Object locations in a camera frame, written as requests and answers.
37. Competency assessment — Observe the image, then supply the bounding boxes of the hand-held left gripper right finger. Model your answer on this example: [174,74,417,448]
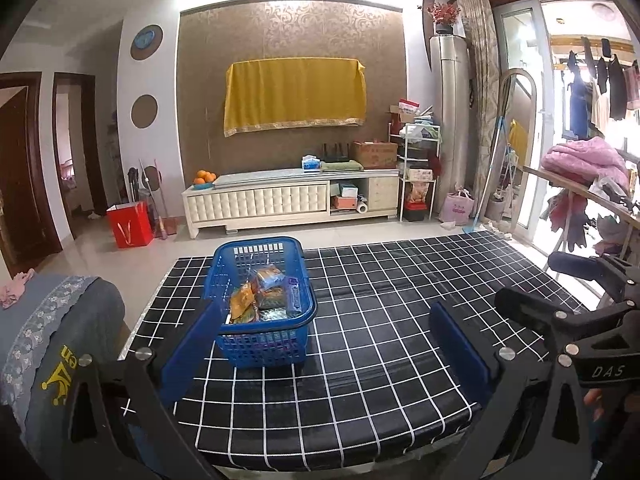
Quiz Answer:
[429,301,592,480]

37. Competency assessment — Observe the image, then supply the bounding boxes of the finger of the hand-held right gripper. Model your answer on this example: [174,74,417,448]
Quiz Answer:
[547,251,640,304]
[494,287,640,357]

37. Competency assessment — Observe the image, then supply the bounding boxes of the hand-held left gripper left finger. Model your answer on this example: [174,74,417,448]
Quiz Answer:
[65,299,231,480]

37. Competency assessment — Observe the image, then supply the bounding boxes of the long orange snack packet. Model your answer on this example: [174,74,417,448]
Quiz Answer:
[229,282,257,322]

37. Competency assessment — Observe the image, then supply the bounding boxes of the blue plastic basket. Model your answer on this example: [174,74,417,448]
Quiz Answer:
[204,236,319,370]

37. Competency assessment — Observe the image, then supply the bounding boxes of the green cracker packet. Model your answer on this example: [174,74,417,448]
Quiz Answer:
[257,307,296,325]

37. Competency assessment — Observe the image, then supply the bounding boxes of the light blue cookie packet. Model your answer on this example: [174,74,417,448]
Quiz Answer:
[254,265,287,292]

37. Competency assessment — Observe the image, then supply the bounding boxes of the small purple snack box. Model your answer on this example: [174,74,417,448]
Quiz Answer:
[284,275,305,317]

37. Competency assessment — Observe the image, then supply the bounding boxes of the person's right hand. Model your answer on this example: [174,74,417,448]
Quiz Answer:
[582,387,614,424]

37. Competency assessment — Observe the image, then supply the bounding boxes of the red hanging clothes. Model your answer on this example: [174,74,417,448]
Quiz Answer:
[546,191,592,252]

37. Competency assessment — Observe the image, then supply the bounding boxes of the wooden drying rack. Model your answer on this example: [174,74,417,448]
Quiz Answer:
[517,160,640,281]

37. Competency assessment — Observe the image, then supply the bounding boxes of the black checked table cover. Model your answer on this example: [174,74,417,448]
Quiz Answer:
[117,234,601,476]

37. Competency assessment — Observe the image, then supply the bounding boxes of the blue mop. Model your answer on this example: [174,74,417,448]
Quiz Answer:
[462,116,509,234]

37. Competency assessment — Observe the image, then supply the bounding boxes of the pink blanket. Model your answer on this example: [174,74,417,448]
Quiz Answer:
[541,136,632,187]

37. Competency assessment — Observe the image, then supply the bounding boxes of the arched standing mirror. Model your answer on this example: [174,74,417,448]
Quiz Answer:
[482,71,539,234]

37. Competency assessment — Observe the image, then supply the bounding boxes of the pink shopping bag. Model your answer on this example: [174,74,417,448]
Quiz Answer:
[440,187,476,225]

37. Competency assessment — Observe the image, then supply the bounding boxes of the broom and dustpan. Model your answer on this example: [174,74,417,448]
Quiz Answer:
[127,157,177,239]

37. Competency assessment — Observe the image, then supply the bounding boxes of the red gift bag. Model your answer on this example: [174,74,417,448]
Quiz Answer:
[106,201,154,249]

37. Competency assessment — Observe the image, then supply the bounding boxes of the grey embroidered cushion cover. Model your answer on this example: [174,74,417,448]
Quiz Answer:
[0,274,126,441]

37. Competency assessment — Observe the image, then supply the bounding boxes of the white TV cabinet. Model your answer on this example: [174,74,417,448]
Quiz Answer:
[181,169,402,240]

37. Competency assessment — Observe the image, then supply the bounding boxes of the white metal shelf rack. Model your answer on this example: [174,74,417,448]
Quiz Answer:
[387,100,442,223]

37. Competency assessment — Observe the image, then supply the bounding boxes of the hanging balcony clothes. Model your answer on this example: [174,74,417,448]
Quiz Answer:
[565,35,640,137]

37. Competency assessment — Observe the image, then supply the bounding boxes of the pink cloth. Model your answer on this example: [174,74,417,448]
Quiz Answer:
[0,268,37,309]

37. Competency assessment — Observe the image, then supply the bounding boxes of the white standing air conditioner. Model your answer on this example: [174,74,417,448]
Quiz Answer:
[430,35,476,211]

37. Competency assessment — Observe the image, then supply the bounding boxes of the grey mat on cabinet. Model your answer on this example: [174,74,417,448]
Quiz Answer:
[214,167,331,184]

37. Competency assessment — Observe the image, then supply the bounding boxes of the boxes in cabinet shelf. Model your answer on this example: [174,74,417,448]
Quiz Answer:
[331,182,360,210]

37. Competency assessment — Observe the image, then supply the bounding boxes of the patterned beige curtain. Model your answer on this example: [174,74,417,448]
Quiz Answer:
[456,0,501,221]

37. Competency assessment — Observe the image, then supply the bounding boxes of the brown cardboard box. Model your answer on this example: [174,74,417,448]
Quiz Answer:
[350,140,399,170]

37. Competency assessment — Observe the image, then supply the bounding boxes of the black router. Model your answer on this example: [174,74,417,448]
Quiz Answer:
[320,142,350,163]

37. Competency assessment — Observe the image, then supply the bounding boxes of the dark brown wooden door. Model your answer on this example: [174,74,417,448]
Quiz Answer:
[0,72,64,281]

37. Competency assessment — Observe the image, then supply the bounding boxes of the yellow cloth cover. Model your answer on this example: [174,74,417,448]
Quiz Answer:
[223,58,367,137]

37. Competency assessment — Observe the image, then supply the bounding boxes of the vase of red flowers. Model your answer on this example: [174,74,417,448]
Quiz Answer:
[427,1,462,37]

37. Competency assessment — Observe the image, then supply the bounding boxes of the brown door frame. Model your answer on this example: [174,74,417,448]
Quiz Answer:
[52,72,109,241]

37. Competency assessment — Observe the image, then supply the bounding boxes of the round brown wall decor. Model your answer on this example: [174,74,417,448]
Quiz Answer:
[131,94,159,127]

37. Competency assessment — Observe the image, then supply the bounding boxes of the round wall decor blue plate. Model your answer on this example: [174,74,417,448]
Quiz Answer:
[131,24,164,61]

